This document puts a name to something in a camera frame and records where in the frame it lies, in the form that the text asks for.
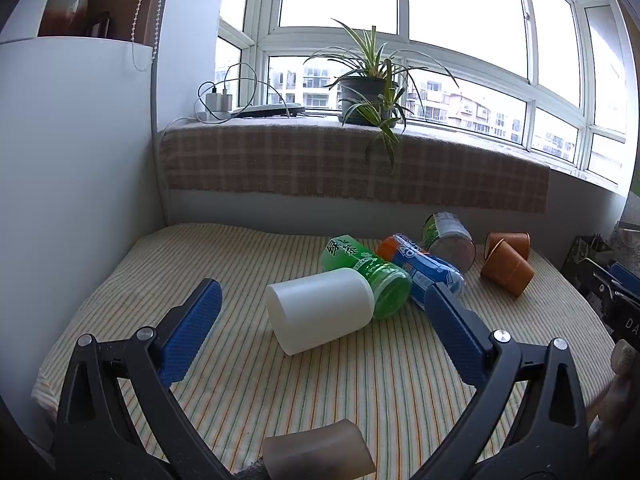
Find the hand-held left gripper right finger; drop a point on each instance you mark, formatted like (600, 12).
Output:
(455, 330)

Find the white window frame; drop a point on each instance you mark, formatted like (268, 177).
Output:
(402, 41)

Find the white cabinet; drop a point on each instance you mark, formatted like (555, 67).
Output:
(75, 160)

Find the plaid cloth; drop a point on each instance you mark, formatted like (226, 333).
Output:
(275, 160)

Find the person's right hand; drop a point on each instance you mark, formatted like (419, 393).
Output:
(622, 360)

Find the blue and orange bottle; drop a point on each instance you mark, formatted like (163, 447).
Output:
(425, 267)

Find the white plastic cup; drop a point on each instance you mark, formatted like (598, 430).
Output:
(320, 310)

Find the potted spider plant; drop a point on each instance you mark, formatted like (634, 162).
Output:
(367, 95)

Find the green plastic bottle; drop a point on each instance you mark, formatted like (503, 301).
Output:
(350, 256)

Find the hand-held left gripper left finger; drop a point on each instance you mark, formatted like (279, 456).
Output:
(192, 330)

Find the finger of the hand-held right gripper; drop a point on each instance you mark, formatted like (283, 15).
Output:
(590, 252)
(625, 274)

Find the white charger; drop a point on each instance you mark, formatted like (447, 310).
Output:
(226, 100)
(213, 100)

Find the striped bed sheet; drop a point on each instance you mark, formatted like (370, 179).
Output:
(225, 260)

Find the translucent brown cup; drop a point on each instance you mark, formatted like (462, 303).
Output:
(315, 450)

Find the black flat device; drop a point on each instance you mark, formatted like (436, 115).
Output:
(270, 109)

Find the green label can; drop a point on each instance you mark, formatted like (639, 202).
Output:
(450, 240)

